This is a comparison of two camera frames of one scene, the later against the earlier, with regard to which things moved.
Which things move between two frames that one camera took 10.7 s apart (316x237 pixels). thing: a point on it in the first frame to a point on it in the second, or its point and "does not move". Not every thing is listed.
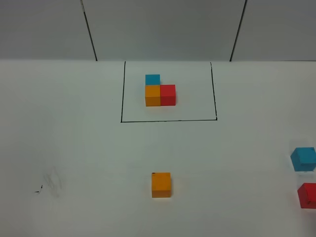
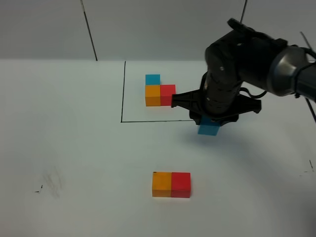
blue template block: x=152 y=79 does not move
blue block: x=303 y=159 to x=208 y=127
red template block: x=167 y=95 does not move
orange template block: x=152 y=95 does not move
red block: x=306 y=193 to x=180 y=184
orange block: x=161 y=185 does not move
